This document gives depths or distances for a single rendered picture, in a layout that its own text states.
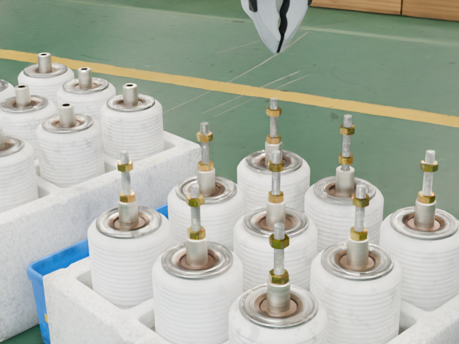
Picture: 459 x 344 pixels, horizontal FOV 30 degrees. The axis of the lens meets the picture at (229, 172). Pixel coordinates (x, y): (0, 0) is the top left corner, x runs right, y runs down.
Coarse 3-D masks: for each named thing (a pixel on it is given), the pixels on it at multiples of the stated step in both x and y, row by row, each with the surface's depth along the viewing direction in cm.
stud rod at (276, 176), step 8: (272, 152) 93; (280, 152) 93; (272, 160) 94; (280, 160) 94; (272, 176) 95; (280, 176) 94; (272, 184) 95; (280, 184) 95; (272, 192) 95; (280, 192) 95
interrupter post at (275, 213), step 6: (270, 204) 95; (276, 204) 95; (282, 204) 95; (270, 210) 95; (276, 210) 95; (282, 210) 95; (270, 216) 96; (276, 216) 96; (282, 216) 96; (270, 222) 96; (276, 222) 96; (282, 222) 96
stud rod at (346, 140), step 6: (348, 120) 100; (348, 126) 100; (348, 138) 101; (342, 144) 102; (348, 144) 101; (342, 150) 102; (348, 150) 102; (348, 156) 102; (342, 168) 103; (348, 168) 103
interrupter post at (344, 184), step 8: (352, 168) 103; (336, 176) 103; (344, 176) 102; (352, 176) 103; (336, 184) 104; (344, 184) 103; (352, 184) 103; (336, 192) 104; (344, 192) 103; (352, 192) 104
